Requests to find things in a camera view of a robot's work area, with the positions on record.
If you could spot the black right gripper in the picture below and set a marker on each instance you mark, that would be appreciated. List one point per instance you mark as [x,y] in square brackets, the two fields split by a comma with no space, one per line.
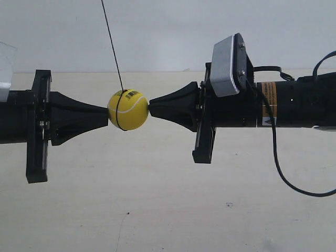
[236,111]

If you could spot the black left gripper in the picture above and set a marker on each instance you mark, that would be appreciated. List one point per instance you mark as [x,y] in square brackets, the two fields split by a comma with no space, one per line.
[76,118]

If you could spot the yellow tennis ball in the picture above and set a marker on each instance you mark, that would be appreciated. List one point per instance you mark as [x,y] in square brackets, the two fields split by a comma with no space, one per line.
[128,109]

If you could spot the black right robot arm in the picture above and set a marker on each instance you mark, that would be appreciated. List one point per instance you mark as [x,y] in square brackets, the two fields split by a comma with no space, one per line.
[303,103]

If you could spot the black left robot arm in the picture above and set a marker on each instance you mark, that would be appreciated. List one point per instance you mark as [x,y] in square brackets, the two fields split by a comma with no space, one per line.
[14,118]

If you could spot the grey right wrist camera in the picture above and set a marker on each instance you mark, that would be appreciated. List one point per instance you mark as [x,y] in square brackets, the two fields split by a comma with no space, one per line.
[229,65]

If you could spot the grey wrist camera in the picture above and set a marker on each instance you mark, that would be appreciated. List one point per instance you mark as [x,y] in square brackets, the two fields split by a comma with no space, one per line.
[8,56]
[229,65]

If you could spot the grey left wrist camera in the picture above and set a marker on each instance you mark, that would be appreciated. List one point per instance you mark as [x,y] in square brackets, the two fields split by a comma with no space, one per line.
[8,56]

